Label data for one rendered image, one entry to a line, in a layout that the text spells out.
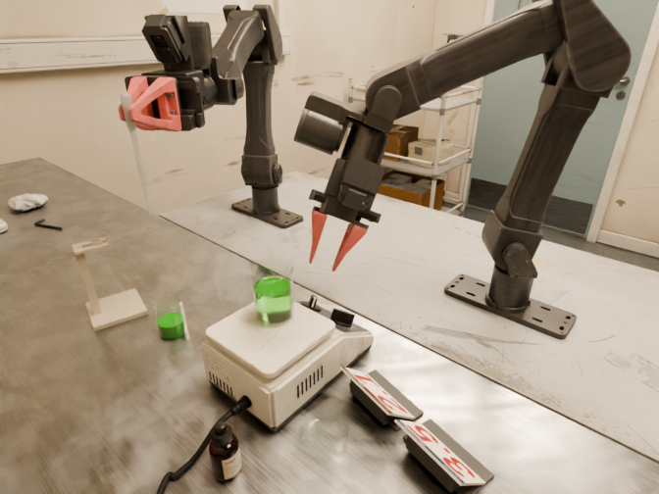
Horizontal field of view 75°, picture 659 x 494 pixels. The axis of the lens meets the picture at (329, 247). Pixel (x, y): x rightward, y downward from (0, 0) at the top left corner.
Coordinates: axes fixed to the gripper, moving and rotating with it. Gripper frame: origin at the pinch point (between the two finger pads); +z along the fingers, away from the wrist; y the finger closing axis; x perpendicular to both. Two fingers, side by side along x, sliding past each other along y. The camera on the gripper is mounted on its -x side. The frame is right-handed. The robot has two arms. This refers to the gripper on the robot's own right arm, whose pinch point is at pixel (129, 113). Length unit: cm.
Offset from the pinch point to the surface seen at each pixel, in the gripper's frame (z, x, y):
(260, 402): 14.8, 28.4, 18.8
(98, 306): -1.5, 30.4, -13.4
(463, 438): 12, 33, 42
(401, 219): -50, 32, 33
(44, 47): -89, -3, -86
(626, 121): -243, 42, 161
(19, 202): -37, 29, -60
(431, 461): 17, 31, 38
